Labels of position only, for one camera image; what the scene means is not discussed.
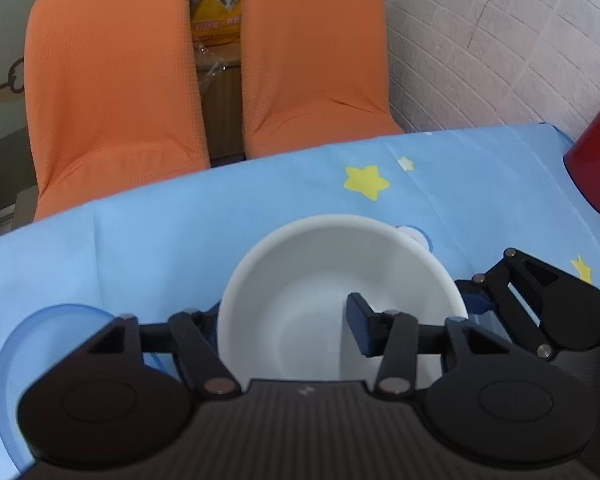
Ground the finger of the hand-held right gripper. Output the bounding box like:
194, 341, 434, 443
453, 247, 557, 362

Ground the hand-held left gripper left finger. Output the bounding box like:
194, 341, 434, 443
86, 304, 243, 402

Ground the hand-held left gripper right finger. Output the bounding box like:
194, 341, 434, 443
345, 292, 492, 397

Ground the white bowl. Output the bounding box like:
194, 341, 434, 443
217, 214, 469, 392

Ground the blue cartoon printed tablecloth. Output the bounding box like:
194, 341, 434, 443
0, 122, 600, 480

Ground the blue plastic bowl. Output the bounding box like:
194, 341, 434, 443
0, 303, 182, 477

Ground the orange chair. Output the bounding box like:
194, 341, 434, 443
23, 0, 212, 222
240, 0, 406, 159

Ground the yellow snack bag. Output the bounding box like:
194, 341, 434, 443
187, 0, 249, 44

